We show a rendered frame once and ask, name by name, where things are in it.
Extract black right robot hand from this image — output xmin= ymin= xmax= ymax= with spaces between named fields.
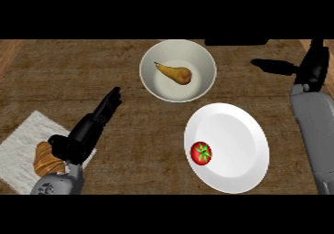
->
xmin=249 ymin=39 xmax=330 ymax=93

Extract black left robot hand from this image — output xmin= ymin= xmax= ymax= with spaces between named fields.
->
xmin=46 ymin=86 xmax=123 ymax=166

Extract brown pear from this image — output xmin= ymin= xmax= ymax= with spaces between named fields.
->
xmin=153 ymin=61 xmax=194 ymax=86

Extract pale round bowl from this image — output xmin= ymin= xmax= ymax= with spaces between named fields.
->
xmin=138 ymin=39 xmax=218 ymax=103

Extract white oval plate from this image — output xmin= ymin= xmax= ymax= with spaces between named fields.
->
xmin=184 ymin=102 xmax=271 ymax=195

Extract brown croissant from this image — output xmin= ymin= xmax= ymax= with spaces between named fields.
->
xmin=33 ymin=141 xmax=69 ymax=179

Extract white cloth napkin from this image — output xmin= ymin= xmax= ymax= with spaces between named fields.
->
xmin=0 ymin=110 xmax=98 ymax=196

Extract red tomato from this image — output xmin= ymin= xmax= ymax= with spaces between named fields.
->
xmin=190 ymin=141 xmax=215 ymax=166

